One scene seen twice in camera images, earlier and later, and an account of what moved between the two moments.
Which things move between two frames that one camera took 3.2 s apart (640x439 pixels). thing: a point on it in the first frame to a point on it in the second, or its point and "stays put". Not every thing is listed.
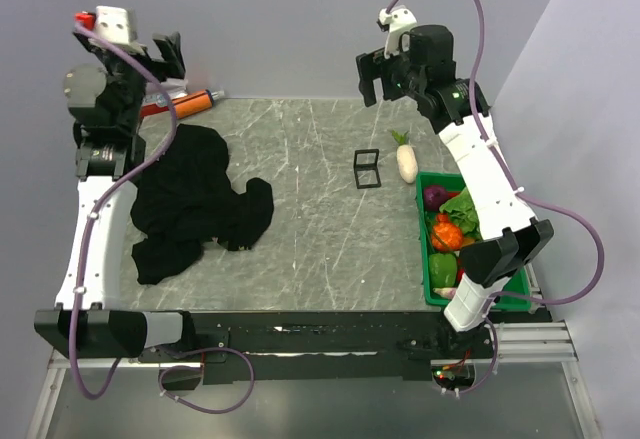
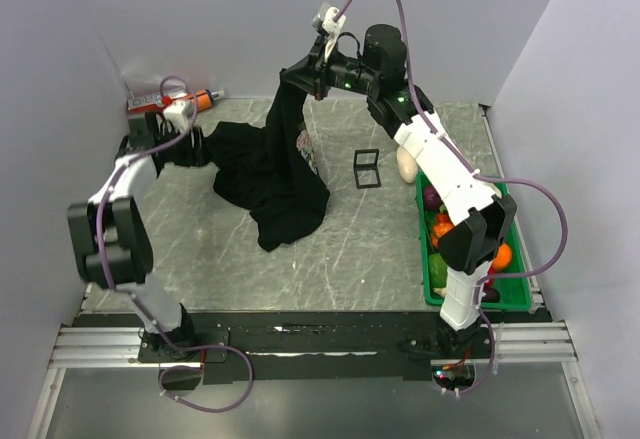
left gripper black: [159, 70] to [196, 156]
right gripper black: [367, 64] to [310, 74]
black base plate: [261, 348] stays put
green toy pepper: [443, 270] stays put
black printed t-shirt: [184, 199] to [270, 173]
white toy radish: [406, 158] stays put
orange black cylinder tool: [195, 102] stays put
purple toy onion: [434, 196] stays put
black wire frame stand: [367, 167] stays put
